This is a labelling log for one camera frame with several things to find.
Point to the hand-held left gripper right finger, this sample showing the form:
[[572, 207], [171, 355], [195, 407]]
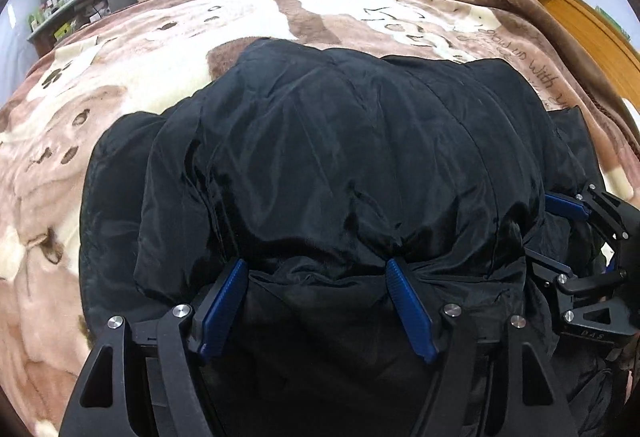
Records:
[[410, 307]]

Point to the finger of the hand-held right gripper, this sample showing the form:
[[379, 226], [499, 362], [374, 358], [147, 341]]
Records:
[[565, 206], [590, 281]]

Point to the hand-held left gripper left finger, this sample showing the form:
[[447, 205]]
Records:
[[222, 302]]

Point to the black puffer jacket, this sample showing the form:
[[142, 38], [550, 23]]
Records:
[[325, 142]]

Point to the wooden headboard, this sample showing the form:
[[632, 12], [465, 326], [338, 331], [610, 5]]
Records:
[[590, 27]]

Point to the green packet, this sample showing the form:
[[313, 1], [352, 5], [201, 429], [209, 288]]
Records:
[[614, 22]]

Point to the brown bear printed blanket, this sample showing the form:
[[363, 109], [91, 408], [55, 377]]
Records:
[[150, 42]]

